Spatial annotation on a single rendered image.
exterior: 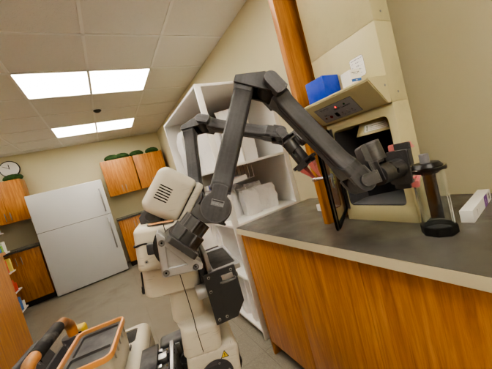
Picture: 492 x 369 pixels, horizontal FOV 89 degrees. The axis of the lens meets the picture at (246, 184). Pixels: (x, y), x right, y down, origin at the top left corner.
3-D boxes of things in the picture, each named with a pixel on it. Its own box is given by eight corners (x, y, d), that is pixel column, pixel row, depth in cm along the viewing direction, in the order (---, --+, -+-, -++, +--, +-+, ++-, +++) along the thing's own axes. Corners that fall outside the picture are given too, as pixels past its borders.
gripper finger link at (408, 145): (422, 137, 78) (405, 142, 73) (427, 159, 78) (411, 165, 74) (400, 141, 84) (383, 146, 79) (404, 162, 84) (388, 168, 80)
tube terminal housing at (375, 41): (378, 203, 136) (345, 61, 131) (449, 203, 108) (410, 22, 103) (348, 219, 124) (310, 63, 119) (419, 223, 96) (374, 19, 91)
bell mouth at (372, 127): (371, 133, 123) (369, 122, 122) (410, 123, 107) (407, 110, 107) (348, 140, 114) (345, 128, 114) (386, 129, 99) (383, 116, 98)
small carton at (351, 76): (353, 88, 101) (349, 73, 101) (362, 83, 96) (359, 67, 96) (343, 90, 100) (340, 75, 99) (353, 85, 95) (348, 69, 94)
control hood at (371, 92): (326, 125, 121) (321, 105, 120) (392, 101, 93) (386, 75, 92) (308, 129, 115) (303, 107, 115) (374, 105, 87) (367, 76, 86)
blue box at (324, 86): (324, 102, 117) (320, 83, 116) (342, 94, 108) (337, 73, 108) (309, 105, 112) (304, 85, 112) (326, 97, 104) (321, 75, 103)
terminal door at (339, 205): (347, 209, 122) (327, 129, 119) (338, 232, 96) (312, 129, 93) (345, 210, 123) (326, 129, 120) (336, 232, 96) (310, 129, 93)
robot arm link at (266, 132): (200, 134, 126) (192, 121, 116) (204, 124, 128) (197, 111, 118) (285, 147, 114) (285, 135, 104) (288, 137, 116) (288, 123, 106)
